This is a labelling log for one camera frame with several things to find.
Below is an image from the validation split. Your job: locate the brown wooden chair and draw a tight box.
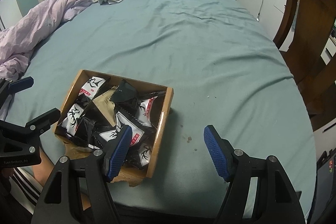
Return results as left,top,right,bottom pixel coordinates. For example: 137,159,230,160
273,0,335,131

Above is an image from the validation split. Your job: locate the brown cardboard box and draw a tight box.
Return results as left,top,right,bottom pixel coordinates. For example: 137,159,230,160
55,69,174,186

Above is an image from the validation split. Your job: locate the person's left hand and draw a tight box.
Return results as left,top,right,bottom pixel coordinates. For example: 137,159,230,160
32,149,54,186

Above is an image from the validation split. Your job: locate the white cabinet with black handles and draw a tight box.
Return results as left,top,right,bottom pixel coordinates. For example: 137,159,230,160
236,0,286,40

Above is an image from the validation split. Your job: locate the white antler snack packet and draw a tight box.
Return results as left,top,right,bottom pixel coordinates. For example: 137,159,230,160
98,110,148,147

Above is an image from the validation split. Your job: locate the lilac duvet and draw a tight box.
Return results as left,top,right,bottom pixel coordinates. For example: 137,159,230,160
1,0,93,81

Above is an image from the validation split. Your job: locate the white-black snack packet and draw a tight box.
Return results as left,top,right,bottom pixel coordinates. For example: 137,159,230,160
79,76,106,100
135,95,158,127
61,103,84,136

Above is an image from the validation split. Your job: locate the black foil snack packet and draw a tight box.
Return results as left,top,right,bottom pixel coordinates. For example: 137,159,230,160
110,80,138,109

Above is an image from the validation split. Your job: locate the beige snack packet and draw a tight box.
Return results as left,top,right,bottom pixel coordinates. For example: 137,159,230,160
91,87,117,127

